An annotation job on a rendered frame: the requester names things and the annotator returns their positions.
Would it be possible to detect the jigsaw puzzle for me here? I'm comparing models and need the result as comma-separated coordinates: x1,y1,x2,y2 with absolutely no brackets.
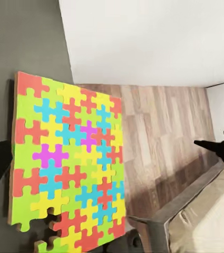
8,71,125,253

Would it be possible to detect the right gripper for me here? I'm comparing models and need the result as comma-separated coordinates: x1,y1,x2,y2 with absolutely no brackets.
194,140,224,157

